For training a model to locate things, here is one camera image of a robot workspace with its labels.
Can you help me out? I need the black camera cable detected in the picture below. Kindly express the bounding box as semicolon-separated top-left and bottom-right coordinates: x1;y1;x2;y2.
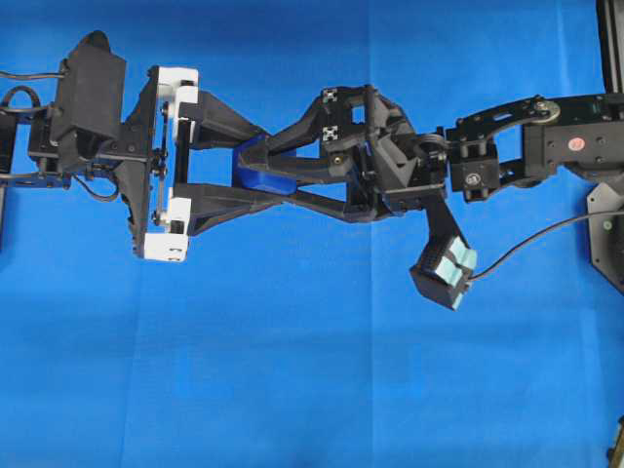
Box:
465;212;624;284

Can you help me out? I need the black aluminium table frame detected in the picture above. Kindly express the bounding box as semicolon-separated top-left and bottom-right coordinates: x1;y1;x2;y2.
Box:
596;0;623;94

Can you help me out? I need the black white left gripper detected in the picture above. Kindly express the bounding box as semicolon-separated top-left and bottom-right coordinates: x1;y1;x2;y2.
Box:
28;66;285;262

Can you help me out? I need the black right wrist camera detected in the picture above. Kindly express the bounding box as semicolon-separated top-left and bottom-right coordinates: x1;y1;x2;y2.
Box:
409;196;478;310

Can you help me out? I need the blue block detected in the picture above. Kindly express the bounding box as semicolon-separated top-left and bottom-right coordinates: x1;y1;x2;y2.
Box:
231;136;299;195

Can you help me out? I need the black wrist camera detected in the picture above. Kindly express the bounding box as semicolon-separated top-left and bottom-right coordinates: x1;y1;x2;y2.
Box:
409;196;478;310
50;30;127;167

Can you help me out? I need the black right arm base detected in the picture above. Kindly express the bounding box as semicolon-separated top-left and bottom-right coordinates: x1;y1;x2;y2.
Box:
586;182;623;293

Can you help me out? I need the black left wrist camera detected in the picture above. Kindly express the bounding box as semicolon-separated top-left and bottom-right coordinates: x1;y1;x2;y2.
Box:
50;30;127;167

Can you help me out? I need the blue table mat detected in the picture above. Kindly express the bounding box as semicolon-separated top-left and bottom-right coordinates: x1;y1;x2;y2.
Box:
1;1;623;467

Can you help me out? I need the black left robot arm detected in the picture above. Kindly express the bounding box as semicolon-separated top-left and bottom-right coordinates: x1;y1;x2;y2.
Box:
1;59;283;262

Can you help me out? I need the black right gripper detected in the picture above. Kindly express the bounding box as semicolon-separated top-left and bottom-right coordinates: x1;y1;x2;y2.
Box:
239;85;448;222

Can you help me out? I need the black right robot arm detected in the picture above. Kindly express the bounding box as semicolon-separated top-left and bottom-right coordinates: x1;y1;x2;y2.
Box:
238;85;623;222

